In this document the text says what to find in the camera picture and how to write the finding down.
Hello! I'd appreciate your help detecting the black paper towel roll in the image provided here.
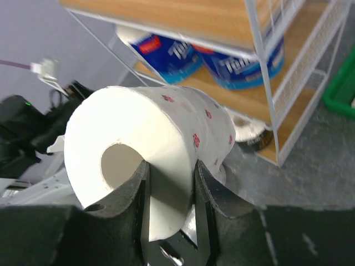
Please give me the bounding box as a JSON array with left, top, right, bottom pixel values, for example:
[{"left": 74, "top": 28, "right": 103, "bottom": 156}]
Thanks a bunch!
[{"left": 231, "top": 115, "right": 273, "bottom": 153}]

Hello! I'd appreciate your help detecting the blue roll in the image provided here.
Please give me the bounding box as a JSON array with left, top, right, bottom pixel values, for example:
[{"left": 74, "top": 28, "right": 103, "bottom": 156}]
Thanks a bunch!
[
  {"left": 192, "top": 38, "right": 285, "bottom": 90},
  {"left": 116, "top": 25, "right": 203, "bottom": 84}
]

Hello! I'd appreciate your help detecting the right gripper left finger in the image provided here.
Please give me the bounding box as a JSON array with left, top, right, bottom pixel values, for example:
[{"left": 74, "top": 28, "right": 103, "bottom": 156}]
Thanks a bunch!
[{"left": 1, "top": 161, "right": 150, "bottom": 265}]

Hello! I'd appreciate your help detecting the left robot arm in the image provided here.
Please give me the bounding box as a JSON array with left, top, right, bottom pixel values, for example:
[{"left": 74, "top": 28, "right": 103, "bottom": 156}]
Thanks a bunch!
[{"left": 1, "top": 81, "right": 93, "bottom": 207}]

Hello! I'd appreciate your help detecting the green plastic tray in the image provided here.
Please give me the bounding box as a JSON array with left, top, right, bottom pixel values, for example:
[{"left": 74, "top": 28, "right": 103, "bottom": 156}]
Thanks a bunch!
[{"left": 322, "top": 47, "right": 354, "bottom": 120}]

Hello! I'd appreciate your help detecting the white wire wooden shelf rack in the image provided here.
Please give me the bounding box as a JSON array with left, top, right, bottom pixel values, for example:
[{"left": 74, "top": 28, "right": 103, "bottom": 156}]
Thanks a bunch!
[{"left": 61, "top": 1, "right": 352, "bottom": 165}]

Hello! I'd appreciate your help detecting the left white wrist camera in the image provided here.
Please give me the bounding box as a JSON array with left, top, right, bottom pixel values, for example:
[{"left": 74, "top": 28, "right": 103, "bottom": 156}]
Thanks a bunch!
[{"left": 30, "top": 58, "right": 59, "bottom": 82}]

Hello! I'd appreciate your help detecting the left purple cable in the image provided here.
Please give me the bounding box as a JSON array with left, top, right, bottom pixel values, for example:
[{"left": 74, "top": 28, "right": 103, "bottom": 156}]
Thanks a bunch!
[{"left": 0, "top": 59, "right": 33, "bottom": 70}]

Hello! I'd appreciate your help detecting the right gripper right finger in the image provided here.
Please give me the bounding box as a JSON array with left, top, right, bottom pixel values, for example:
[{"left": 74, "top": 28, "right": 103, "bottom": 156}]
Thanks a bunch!
[{"left": 194, "top": 161, "right": 354, "bottom": 265}]

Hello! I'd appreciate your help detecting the white floral roll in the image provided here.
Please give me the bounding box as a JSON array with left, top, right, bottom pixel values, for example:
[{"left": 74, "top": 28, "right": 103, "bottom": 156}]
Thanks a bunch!
[{"left": 63, "top": 85, "right": 235, "bottom": 241}]

